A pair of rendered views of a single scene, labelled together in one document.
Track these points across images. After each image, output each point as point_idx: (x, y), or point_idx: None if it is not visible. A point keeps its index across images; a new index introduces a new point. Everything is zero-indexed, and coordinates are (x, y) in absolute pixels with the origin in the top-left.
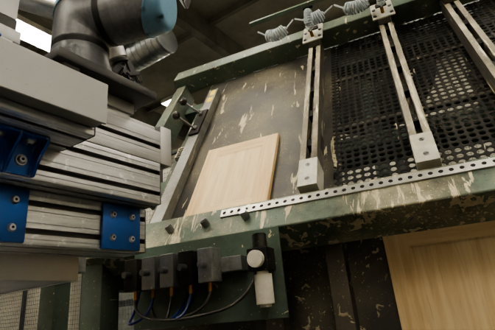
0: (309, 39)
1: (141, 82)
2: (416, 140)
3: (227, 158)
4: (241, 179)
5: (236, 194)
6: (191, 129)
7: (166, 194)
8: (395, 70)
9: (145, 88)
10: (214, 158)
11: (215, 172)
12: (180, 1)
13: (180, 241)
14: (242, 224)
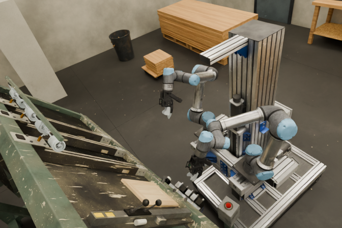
0: (43, 143)
1: (186, 166)
2: (118, 148)
3: (145, 196)
4: (150, 189)
5: (156, 190)
6: (147, 213)
7: (180, 211)
8: (82, 139)
9: (196, 131)
10: (150, 200)
11: (155, 199)
12: (170, 115)
13: (183, 197)
14: (164, 182)
